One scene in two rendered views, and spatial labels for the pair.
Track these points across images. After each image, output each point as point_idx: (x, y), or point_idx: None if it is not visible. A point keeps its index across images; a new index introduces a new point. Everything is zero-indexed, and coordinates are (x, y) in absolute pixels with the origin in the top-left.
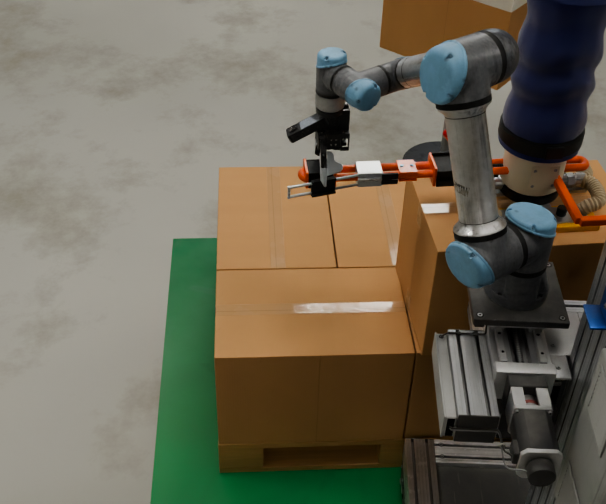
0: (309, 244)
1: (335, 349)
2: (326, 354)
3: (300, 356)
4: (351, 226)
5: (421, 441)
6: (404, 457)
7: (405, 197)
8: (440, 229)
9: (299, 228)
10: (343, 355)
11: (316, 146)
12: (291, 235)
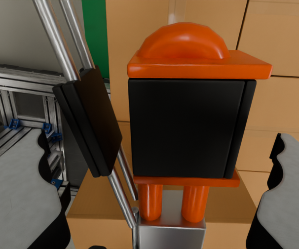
0: (278, 48)
1: (115, 55)
2: (108, 45)
3: (106, 17)
4: (290, 97)
5: (109, 98)
6: (105, 85)
7: (238, 187)
8: (112, 229)
9: None
10: (108, 62)
11: (280, 179)
12: None
